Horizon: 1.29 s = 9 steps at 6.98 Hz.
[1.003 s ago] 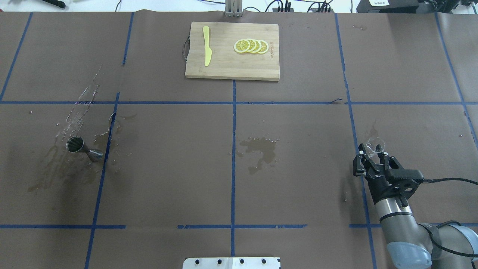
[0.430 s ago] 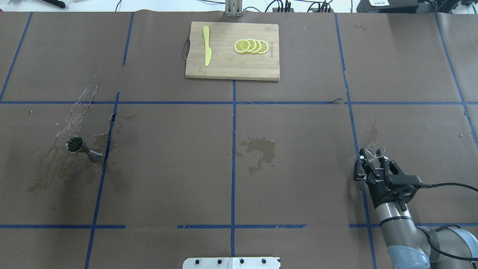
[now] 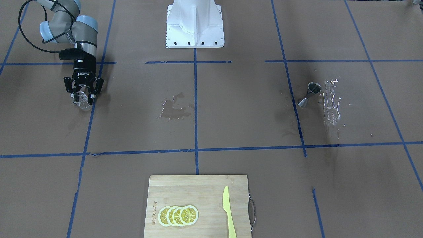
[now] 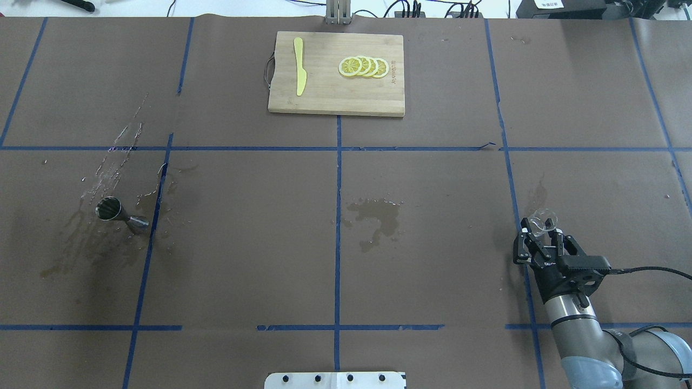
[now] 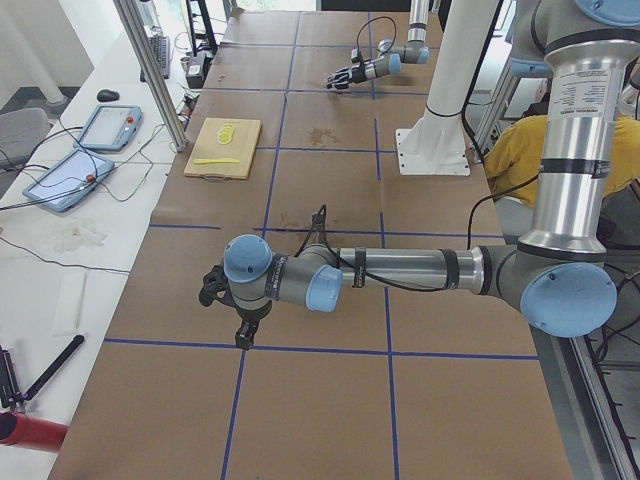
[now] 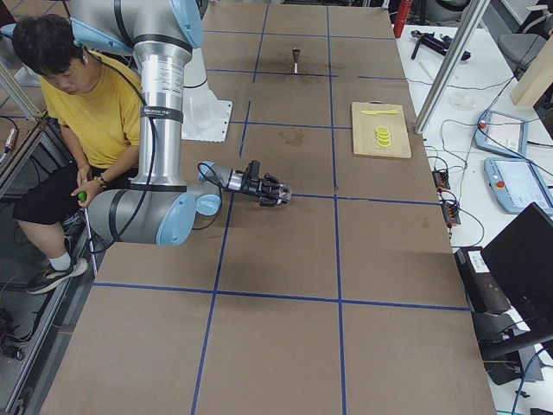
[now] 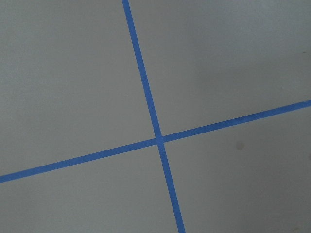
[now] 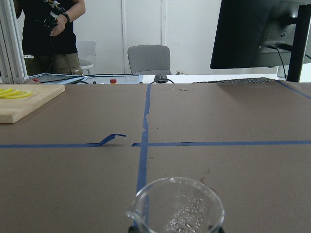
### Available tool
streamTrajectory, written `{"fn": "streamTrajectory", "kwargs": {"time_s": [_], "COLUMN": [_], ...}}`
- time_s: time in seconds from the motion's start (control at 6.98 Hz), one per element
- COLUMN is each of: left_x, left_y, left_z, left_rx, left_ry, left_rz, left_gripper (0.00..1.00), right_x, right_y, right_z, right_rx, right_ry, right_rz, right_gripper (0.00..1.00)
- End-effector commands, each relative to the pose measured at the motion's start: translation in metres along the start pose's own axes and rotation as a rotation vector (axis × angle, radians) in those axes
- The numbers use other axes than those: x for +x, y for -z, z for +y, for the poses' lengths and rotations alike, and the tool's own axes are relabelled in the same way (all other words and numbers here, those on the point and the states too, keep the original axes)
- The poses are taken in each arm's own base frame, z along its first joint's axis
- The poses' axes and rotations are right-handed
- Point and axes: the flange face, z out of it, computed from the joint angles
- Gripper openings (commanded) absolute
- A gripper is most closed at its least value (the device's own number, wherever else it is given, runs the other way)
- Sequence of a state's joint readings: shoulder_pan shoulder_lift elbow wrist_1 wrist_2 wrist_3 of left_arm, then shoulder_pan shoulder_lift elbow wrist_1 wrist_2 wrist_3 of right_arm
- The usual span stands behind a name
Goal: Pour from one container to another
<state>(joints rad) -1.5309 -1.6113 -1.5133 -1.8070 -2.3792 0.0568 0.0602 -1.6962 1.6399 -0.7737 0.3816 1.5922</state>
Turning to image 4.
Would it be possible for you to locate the yellow plastic knife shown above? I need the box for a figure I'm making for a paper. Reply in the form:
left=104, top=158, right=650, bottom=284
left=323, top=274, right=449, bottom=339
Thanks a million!
left=292, top=37, right=308, bottom=96

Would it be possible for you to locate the black computer box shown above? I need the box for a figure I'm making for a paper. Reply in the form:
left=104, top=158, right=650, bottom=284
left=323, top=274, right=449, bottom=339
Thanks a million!
left=516, top=1, right=634, bottom=20

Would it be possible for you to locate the lemon slice four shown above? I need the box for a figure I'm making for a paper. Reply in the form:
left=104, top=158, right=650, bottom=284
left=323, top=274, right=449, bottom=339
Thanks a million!
left=373, top=58, right=390, bottom=79

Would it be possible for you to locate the black braided cable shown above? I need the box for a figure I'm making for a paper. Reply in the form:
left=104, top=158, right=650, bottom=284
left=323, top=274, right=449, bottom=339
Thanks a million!
left=605, top=266, right=692, bottom=379

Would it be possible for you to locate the bamboo cutting board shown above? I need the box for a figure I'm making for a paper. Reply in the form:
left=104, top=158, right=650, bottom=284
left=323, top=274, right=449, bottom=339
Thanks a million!
left=268, top=31, right=405, bottom=118

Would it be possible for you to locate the black purple tool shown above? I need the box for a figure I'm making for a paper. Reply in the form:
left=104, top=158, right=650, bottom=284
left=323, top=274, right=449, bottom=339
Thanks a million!
left=61, top=0, right=96, bottom=13

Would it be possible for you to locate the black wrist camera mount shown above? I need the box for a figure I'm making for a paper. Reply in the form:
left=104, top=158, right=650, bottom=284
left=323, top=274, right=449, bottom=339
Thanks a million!
left=556, top=254, right=613, bottom=297

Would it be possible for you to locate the lemon slice two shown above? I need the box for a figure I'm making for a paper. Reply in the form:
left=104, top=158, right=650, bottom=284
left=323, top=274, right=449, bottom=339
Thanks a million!
left=357, top=55, right=374, bottom=77

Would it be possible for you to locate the lemon slice one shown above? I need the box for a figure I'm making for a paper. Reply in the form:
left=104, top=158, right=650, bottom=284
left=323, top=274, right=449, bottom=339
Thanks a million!
left=338, top=56, right=363, bottom=77

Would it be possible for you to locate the aluminium frame post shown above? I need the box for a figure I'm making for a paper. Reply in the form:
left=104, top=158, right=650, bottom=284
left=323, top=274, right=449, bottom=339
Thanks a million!
left=325, top=0, right=352, bottom=25

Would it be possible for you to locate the clear glass cup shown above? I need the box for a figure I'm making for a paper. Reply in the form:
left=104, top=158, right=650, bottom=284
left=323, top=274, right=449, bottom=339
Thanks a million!
left=527, top=209, right=558, bottom=237

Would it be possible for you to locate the steel jigger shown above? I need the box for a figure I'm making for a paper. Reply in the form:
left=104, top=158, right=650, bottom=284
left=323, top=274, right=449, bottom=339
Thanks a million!
left=95, top=196, right=149, bottom=234

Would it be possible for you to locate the lemon slice three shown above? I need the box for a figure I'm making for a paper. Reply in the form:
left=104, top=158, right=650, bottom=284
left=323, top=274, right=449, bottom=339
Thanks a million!
left=365, top=57, right=379, bottom=77

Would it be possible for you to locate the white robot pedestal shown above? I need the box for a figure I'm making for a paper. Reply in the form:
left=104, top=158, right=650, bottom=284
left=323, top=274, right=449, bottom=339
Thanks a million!
left=264, top=371, right=407, bottom=388

